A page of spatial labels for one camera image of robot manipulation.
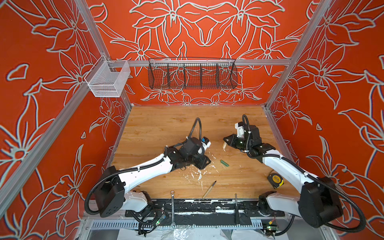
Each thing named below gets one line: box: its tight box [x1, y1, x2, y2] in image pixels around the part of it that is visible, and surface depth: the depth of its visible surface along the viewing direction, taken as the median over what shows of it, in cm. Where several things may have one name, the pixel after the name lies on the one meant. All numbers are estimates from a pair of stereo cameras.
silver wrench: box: [170, 190, 176, 227], surface depth 75 cm
